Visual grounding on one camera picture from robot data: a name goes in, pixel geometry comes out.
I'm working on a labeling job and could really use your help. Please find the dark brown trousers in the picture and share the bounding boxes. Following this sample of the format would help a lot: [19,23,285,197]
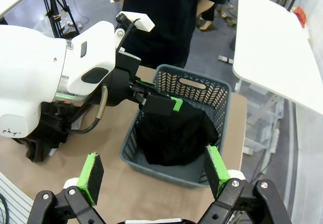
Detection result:
[11,101,84,163]

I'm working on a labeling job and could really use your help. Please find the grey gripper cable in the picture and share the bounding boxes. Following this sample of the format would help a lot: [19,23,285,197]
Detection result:
[67,85,110,134]

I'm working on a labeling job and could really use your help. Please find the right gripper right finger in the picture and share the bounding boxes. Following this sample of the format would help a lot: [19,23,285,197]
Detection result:
[199,145,292,224]

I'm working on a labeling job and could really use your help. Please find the white slatted panel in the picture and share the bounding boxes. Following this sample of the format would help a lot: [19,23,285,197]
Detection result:
[0,172,35,224]

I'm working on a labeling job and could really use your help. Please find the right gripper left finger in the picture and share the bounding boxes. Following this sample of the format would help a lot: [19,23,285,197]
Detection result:
[27,152,107,224]

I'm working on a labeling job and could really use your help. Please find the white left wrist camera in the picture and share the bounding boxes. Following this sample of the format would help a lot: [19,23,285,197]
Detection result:
[116,11,155,32]

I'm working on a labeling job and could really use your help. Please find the black trousers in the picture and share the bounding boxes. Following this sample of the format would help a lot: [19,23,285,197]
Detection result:
[135,99,219,167]

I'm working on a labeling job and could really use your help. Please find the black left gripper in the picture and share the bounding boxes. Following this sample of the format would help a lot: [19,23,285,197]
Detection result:
[102,49,183,117]

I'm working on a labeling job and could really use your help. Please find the grey plastic woven basket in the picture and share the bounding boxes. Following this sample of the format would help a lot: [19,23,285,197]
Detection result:
[119,64,233,190]

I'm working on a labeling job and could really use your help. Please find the large white table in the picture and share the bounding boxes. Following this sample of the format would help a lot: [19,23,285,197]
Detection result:
[231,0,323,157]

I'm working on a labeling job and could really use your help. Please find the person in black t-shirt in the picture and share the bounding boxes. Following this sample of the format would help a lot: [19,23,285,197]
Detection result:
[121,0,228,70]

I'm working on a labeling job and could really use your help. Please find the black camera tripod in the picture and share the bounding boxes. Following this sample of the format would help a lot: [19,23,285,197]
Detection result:
[39,0,84,37]

